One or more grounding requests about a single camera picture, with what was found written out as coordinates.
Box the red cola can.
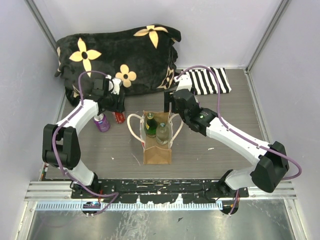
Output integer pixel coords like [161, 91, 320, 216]
[112, 112, 126, 124]

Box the clear glass bottle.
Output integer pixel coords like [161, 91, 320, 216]
[156, 122, 170, 145]

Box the green glass bottle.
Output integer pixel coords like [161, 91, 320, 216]
[144, 112, 158, 138]

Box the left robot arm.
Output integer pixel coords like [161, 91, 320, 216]
[42, 76, 125, 198]

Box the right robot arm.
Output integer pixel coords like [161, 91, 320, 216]
[164, 88, 289, 197]

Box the purple can at left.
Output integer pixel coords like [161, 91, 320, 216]
[93, 113, 110, 133]

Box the black white striped cloth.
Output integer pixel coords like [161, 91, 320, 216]
[184, 67, 232, 95]

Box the black floral plush blanket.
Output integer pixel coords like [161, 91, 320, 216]
[54, 24, 182, 106]

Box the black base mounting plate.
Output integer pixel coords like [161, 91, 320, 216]
[71, 177, 250, 205]

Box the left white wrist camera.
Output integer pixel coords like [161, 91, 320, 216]
[105, 75, 123, 95]

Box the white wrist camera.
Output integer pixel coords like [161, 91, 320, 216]
[174, 75, 194, 94]
[105, 75, 123, 95]

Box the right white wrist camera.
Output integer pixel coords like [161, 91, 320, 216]
[174, 75, 194, 94]

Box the aluminium rail frame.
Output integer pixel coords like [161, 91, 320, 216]
[24, 181, 297, 215]

